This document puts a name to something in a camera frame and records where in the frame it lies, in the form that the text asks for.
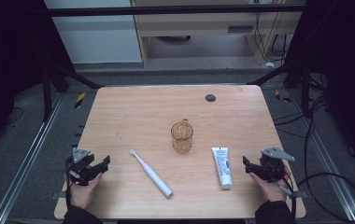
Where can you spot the clear amber cup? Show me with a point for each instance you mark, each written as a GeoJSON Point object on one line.
{"type": "Point", "coordinates": [181, 138]}

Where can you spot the grey tape piece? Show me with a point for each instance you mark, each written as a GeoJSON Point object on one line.
{"type": "Point", "coordinates": [300, 194]}
{"type": "Point", "coordinates": [57, 195]}

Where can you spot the white cabinet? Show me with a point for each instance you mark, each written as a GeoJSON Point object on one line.
{"type": "Point", "coordinates": [97, 37]}

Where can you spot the white toothpaste tube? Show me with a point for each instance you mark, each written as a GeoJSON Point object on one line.
{"type": "Point", "coordinates": [223, 168]}

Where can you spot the yellow black striped tape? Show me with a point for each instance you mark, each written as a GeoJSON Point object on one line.
{"type": "Point", "coordinates": [79, 100]}
{"type": "Point", "coordinates": [282, 97]}

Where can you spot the person's right hand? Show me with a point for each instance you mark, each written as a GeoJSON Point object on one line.
{"type": "Point", "coordinates": [270, 189]}

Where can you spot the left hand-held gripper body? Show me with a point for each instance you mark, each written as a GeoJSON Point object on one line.
{"type": "Point", "coordinates": [79, 169]}

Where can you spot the aluminium floor rail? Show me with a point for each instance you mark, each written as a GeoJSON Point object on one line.
{"type": "Point", "coordinates": [328, 158]}
{"type": "Point", "coordinates": [26, 161]}

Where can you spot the light wooden desk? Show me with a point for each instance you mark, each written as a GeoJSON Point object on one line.
{"type": "Point", "coordinates": [197, 26]}

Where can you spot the black horizontal metal bar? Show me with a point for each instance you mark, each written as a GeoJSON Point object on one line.
{"type": "Point", "coordinates": [166, 10]}

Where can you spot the dark curtain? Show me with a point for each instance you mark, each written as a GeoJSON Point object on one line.
{"type": "Point", "coordinates": [347, 77]}
{"type": "Point", "coordinates": [10, 62]}

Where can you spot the dark round table grommet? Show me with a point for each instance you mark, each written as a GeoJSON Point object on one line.
{"type": "Point", "coordinates": [210, 98]}

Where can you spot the person's left hand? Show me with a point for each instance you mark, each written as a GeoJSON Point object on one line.
{"type": "Point", "coordinates": [83, 194]}

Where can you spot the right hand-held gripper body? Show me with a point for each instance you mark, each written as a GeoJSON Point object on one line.
{"type": "Point", "coordinates": [272, 166]}

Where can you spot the small white floor object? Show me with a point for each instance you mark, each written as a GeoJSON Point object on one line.
{"type": "Point", "coordinates": [269, 64]}

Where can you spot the white electric toothbrush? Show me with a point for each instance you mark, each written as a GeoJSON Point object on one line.
{"type": "Point", "coordinates": [152, 172]}

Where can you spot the black metal stand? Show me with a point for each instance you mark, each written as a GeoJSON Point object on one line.
{"type": "Point", "coordinates": [305, 90]}
{"type": "Point", "coordinates": [46, 93]}

